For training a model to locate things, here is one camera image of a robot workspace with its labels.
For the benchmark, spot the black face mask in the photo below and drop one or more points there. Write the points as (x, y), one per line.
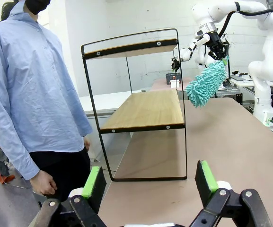
(38, 6)

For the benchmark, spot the person's left forearm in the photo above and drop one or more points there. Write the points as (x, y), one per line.
(85, 125)

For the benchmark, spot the dark haired background person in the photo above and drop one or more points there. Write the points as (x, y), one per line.
(6, 10)

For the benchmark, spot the person's left hand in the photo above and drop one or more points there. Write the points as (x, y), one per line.
(87, 143)

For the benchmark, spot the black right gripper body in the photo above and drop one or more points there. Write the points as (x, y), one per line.
(215, 42)

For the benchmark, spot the grey metal workbench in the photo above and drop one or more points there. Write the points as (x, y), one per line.
(231, 91)

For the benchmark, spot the black plastic crate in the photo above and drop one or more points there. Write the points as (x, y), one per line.
(174, 76)

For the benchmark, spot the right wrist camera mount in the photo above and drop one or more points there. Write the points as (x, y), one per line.
(202, 40)

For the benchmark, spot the black background gripper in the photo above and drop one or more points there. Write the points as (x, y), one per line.
(175, 64)

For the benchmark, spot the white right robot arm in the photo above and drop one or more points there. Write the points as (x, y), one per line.
(268, 66)

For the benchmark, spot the person in blue shirt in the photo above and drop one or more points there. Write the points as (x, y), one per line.
(32, 82)

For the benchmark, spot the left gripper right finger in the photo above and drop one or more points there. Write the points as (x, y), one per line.
(205, 182)

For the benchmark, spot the pink background table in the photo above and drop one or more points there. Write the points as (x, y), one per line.
(160, 85)

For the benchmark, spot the person's right hand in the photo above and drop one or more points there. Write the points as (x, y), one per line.
(42, 183)

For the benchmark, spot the black frame wooden shelf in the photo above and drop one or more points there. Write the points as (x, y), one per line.
(150, 111)

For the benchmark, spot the teal microfibre duster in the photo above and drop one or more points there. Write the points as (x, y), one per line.
(205, 85)

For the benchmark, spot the white table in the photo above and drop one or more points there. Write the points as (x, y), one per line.
(98, 101)

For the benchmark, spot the small white box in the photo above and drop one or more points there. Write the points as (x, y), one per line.
(174, 84)

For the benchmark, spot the black trousers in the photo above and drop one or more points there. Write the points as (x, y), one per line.
(65, 170)

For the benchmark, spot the person's right forearm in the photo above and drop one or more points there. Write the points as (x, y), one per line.
(15, 146)

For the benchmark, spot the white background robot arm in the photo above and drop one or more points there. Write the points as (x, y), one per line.
(186, 53)

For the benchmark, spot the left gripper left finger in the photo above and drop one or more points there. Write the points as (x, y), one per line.
(96, 184)

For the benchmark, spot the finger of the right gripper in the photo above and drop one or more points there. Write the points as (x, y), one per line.
(225, 50)
(213, 55)

